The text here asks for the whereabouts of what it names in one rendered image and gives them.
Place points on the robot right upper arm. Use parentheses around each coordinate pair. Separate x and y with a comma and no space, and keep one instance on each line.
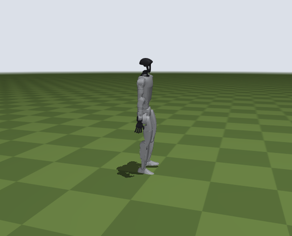
(140,85)

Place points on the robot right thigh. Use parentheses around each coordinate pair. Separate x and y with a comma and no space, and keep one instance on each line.
(148,131)

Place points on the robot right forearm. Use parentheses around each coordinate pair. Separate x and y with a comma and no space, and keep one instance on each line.
(140,108)

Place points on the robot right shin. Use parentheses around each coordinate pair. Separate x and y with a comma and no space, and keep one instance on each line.
(144,155)

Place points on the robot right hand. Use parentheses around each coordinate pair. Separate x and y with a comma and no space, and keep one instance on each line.
(139,126)

